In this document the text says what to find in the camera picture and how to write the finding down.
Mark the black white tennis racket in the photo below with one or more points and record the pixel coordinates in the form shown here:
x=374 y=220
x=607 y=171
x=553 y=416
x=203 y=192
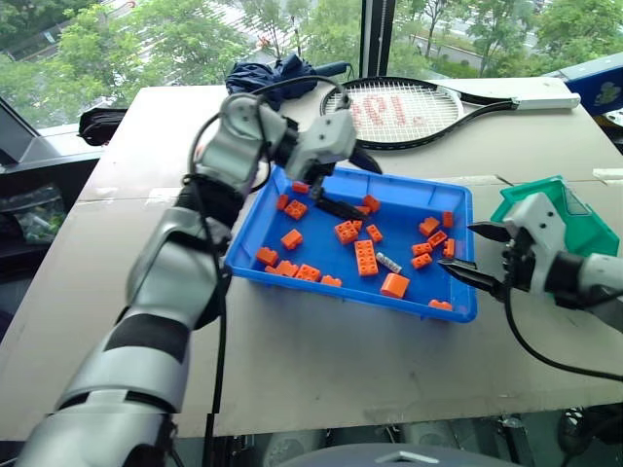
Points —
x=487 y=102

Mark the large orange building brick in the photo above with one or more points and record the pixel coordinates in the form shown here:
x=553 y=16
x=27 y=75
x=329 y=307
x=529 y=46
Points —
x=365 y=258

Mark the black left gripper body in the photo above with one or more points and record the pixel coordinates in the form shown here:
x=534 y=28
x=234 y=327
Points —
x=318 y=182

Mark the blue plastic bin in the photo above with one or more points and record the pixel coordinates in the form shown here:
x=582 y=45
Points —
x=316 y=253

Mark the black bag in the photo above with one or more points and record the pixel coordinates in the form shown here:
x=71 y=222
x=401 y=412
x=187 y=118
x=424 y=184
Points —
x=102 y=125

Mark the dark rounded shape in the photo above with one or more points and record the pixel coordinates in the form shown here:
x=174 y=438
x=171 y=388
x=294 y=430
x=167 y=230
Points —
x=594 y=428

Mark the small grey brick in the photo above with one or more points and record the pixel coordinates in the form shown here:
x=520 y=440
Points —
x=390 y=263

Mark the clear plastic bag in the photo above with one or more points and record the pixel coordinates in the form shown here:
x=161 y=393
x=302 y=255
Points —
x=34 y=214

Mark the folded navy blue umbrella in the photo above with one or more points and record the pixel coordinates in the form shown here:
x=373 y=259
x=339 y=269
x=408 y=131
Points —
x=272 y=80

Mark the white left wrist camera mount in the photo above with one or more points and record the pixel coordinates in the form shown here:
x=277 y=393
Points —
x=327 y=137

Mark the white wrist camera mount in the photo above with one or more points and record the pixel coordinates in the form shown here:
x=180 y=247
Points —
x=327 y=137
x=540 y=228

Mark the blue cardboard box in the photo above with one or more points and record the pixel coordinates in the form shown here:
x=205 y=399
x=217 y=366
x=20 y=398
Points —
x=598 y=85

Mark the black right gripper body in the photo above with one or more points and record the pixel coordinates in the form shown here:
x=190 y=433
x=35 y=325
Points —
x=519 y=262

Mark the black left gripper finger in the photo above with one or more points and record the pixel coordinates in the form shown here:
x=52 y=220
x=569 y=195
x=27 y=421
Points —
x=343 y=208
x=366 y=160

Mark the green plastic bin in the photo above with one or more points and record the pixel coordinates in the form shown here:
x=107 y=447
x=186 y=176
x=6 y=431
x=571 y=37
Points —
x=581 y=228

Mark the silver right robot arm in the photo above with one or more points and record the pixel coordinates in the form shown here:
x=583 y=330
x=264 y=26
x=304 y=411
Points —
x=601 y=277

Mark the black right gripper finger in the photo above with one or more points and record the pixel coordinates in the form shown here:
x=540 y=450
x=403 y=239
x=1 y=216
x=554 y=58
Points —
x=472 y=276
x=489 y=232

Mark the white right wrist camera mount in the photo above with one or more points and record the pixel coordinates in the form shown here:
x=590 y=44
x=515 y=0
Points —
x=540 y=228

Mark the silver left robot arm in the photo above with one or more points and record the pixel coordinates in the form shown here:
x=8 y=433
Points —
x=165 y=272

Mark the smooth orange sloped brick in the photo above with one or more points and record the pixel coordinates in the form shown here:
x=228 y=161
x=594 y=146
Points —
x=393 y=286

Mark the black window frame post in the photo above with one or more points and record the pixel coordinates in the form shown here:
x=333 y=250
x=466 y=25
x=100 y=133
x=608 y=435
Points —
x=376 y=39

